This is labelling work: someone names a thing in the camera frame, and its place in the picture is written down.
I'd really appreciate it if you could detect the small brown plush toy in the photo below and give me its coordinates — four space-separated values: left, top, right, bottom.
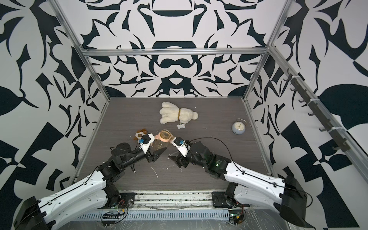
134 129 148 141

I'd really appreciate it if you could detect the right electronics board with wires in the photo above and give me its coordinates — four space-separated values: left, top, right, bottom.
229 207 246 226

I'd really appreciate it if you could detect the white plush dog toy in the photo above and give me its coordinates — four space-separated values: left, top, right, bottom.
159 102 199 124

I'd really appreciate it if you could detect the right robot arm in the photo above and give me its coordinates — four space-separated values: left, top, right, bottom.
169 139 309 228

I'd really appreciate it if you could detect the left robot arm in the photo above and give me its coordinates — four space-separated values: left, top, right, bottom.
13 143 166 230

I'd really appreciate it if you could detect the aluminium cage frame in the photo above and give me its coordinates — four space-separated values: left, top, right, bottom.
50 1 368 180

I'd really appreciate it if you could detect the light blue alarm clock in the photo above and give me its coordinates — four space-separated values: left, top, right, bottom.
232 118 247 135

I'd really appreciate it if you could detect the electronics board with wires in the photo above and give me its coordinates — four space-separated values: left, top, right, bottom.
100 208 129 227
229 207 246 226

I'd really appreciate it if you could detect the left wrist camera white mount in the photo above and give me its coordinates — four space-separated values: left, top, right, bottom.
139 133 155 154

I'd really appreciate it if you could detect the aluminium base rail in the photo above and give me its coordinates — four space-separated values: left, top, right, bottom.
73 189 294 222

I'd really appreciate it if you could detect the pink bottle handle ring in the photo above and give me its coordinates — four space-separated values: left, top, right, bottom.
154 129 174 143

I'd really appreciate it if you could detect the left electronics board with wires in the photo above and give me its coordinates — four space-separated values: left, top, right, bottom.
100 208 129 227

